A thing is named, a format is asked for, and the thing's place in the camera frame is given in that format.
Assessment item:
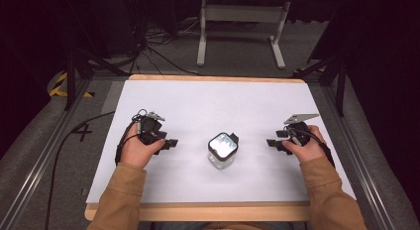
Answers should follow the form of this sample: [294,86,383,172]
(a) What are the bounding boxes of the bundle of black floor cables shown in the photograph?
[128,15,206,77]

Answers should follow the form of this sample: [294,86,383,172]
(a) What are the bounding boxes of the person's right hand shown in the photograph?
[281,124,328,165]

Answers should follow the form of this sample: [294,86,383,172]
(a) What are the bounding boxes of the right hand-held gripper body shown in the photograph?
[274,113,321,147]

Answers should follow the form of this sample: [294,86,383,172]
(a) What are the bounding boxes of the yellow black floor tape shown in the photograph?
[49,71,96,99]

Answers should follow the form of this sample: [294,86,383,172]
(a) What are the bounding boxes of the black tripod stand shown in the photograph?
[63,41,130,112]
[290,55,348,118]

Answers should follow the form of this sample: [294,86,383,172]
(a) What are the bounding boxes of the person's left hand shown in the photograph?
[119,122,166,170]

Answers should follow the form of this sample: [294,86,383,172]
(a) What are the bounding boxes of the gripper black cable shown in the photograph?
[285,127,336,169]
[44,111,144,230]

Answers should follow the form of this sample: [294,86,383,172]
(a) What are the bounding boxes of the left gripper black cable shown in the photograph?
[44,111,144,230]

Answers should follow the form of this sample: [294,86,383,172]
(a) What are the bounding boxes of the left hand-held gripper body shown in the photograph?
[132,108,168,147]

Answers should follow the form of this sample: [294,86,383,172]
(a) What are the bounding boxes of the white metal table frame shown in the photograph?
[195,0,291,70]

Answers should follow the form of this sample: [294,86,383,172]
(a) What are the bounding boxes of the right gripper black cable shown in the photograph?
[285,127,336,169]

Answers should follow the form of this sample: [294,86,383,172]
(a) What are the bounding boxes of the clear jar with black lid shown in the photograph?
[207,132,240,171]

